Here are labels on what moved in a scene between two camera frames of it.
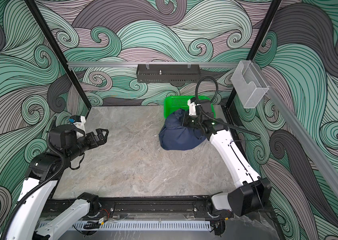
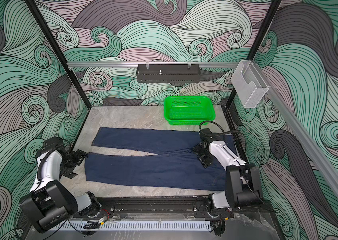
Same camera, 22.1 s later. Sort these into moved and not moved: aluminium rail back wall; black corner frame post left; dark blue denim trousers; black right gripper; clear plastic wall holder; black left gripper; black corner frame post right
Moved: dark blue denim trousers; black left gripper; black right gripper
Not moved: black corner frame post left; black corner frame post right; aluminium rail back wall; clear plastic wall holder
